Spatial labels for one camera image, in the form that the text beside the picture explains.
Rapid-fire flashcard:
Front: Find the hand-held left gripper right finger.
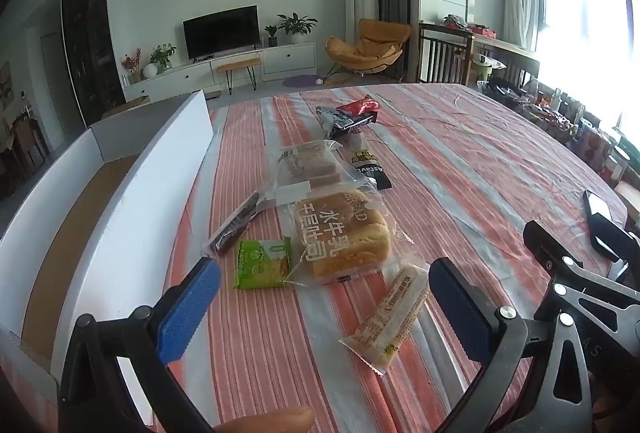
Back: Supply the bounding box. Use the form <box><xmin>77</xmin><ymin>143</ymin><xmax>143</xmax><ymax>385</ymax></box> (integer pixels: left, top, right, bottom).
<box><xmin>429</xmin><ymin>257</ymin><xmax>593</xmax><ymax>433</ymax></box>

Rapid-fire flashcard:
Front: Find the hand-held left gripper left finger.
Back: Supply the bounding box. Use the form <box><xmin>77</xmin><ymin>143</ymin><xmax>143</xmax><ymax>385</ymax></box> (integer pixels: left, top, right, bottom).
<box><xmin>59</xmin><ymin>257</ymin><xmax>222</xmax><ymax>433</ymax></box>

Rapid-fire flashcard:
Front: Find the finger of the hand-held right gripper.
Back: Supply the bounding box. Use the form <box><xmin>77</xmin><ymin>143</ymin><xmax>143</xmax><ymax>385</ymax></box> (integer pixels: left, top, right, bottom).
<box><xmin>522</xmin><ymin>219</ymin><xmax>588</xmax><ymax>297</ymax></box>
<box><xmin>532</xmin><ymin>294</ymin><xmax>562</xmax><ymax>322</ymax></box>

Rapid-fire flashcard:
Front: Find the dark brown snack bar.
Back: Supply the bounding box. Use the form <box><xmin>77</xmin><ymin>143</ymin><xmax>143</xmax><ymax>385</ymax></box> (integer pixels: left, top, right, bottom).
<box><xmin>201</xmin><ymin>192</ymin><xmax>261</xmax><ymax>256</ymax></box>

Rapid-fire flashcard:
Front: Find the white cardboard box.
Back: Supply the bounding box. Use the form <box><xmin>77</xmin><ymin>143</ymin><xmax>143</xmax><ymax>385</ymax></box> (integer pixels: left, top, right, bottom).
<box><xmin>0</xmin><ymin>89</ymin><xmax>213</xmax><ymax>414</ymax></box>

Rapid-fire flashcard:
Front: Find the bagged golden bread loaf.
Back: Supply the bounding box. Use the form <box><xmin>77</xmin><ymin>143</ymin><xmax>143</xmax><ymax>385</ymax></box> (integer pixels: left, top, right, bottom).
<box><xmin>282</xmin><ymin>186</ymin><xmax>416</xmax><ymax>286</ymax></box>

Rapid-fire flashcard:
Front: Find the white blue floral snack packet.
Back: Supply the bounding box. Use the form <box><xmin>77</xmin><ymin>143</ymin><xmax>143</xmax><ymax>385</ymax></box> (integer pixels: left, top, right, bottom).
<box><xmin>315</xmin><ymin>106</ymin><xmax>346</xmax><ymax>139</ymax></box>

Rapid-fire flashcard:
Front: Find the person's left hand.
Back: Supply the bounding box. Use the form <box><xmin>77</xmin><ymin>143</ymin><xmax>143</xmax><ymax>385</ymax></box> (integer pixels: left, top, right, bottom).
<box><xmin>212</xmin><ymin>407</ymin><xmax>317</xmax><ymax>433</ymax></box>

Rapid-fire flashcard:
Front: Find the long cream snack packet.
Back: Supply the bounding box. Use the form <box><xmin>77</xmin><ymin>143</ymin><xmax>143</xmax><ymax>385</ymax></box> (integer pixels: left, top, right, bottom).
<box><xmin>338</xmin><ymin>263</ymin><xmax>431</xmax><ymax>375</ymax></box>

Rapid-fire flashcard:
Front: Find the green snack packet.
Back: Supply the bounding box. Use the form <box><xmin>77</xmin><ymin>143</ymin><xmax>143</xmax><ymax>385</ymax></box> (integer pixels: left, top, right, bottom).
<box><xmin>234</xmin><ymin>236</ymin><xmax>292</xmax><ymax>290</ymax></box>

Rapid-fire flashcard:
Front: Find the orange grey striped tablecloth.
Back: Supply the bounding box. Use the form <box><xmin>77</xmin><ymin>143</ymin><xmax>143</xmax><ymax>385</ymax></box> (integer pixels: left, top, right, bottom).
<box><xmin>0</xmin><ymin>82</ymin><xmax>630</xmax><ymax>433</ymax></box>

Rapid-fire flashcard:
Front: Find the clutter of assorted goods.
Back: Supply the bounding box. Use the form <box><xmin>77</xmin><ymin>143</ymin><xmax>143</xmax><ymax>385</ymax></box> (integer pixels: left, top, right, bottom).
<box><xmin>477</xmin><ymin>73</ymin><xmax>640</xmax><ymax>194</ymax></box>

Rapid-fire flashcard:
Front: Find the black yellow snack packet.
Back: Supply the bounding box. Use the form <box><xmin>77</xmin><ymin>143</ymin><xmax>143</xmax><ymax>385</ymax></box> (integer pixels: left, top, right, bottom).
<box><xmin>347</xmin><ymin>148</ymin><xmax>392</xmax><ymax>190</ymax></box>

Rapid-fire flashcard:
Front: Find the bagged brown sliced bread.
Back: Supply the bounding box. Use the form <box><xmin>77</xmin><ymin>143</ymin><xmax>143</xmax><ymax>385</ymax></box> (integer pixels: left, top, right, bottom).
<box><xmin>260</xmin><ymin>139</ymin><xmax>378</xmax><ymax>209</ymax></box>

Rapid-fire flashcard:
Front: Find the green plastic stool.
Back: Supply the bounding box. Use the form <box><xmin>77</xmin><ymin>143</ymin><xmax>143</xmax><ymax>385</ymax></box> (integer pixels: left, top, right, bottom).
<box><xmin>472</xmin><ymin>56</ymin><xmax>506</xmax><ymax>83</ymax></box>

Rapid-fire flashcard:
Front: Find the black chocolate bar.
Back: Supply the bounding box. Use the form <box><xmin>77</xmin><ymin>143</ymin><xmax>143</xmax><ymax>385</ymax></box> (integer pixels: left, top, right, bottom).
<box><xmin>330</xmin><ymin>110</ymin><xmax>379</xmax><ymax>134</ymax></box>

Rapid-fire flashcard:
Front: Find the wooden slatted furniture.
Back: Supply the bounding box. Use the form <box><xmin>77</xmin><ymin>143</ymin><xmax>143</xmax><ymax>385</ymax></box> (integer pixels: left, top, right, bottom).
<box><xmin>417</xmin><ymin>22</ymin><xmax>541</xmax><ymax>89</ymax></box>

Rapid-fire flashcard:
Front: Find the red candy packet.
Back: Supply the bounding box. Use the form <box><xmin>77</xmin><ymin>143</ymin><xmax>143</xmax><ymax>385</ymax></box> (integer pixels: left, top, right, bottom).
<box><xmin>336</xmin><ymin>94</ymin><xmax>379</xmax><ymax>114</ymax></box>

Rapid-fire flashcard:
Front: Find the wooden chair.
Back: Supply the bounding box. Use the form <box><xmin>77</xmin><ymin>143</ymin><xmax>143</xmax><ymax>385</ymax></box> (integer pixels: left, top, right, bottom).
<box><xmin>10</xmin><ymin>113</ymin><xmax>51</xmax><ymax>169</ymax></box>

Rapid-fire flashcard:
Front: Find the bright window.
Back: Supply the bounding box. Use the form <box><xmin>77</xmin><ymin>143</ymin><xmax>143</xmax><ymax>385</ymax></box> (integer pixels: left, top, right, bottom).
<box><xmin>537</xmin><ymin>0</ymin><xmax>640</xmax><ymax>144</ymax></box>

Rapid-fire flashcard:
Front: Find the colourful cloth pile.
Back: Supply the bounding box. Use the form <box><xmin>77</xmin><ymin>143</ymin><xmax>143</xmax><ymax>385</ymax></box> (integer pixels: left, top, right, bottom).
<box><xmin>442</xmin><ymin>13</ymin><xmax>498</xmax><ymax>39</ymax></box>

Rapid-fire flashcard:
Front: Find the wooden bench with metal legs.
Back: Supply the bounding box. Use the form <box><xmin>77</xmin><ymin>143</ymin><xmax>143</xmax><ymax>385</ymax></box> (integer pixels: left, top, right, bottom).
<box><xmin>215</xmin><ymin>58</ymin><xmax>263</xmax><ymax>95</ymax></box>

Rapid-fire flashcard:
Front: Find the red flower plant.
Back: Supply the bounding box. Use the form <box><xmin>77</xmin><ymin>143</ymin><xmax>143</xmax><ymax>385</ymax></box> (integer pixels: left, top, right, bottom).
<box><xmin>121</xmin><ymin>48</ymin><xmax>143</xmax><ymax>84</ymax></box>

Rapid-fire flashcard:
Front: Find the leafy green potted plant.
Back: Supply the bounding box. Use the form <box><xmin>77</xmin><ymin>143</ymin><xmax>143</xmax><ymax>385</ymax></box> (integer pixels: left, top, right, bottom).
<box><xmin>150</xmin><ymin>43</ymin><xmax>177</xmax><ymax>73</ymax></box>

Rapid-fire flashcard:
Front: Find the white television cabinet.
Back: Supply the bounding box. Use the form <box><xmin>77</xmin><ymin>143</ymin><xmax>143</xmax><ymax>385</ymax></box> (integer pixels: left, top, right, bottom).
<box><xmin>122</xmin><ymin>42</ymin><xmax>317</xmax><ymax>101</ymax></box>

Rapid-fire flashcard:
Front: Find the orange lounge chair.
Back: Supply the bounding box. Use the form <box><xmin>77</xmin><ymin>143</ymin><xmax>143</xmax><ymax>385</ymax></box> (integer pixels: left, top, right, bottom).
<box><xmin>324</xmin><ymin>18</ymin><xmax>412</xmax><ymax>76</ymax></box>

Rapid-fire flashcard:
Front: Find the black flat television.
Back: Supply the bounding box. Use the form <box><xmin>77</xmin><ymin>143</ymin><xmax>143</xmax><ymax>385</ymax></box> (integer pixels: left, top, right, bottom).
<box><xmin>182</xmin><ymin>4</ymin><xmax>262</xmax><ymax>62</ymax></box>

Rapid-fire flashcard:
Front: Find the black display cabinet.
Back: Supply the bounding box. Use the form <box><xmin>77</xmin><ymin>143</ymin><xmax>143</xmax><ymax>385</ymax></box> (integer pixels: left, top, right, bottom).
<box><xmin>61</xmin><ymin>0</ymin><xmax>126</xmax><ymax>128</ymax></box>

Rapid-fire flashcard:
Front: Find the large potted plant white pot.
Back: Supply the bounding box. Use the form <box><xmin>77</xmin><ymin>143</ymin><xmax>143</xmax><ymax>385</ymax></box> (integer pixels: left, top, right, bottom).
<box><xmin>276</xmin><ymin>12</ymin><xmax>319</xmax><ymax>45</ymax></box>

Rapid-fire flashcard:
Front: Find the wall picture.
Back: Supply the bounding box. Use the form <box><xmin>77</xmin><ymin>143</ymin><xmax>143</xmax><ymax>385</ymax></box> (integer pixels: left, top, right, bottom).
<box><xmin>0</xmin><ymin>60</ymin><xmax>12</xmax><ymax>111</ymax></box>

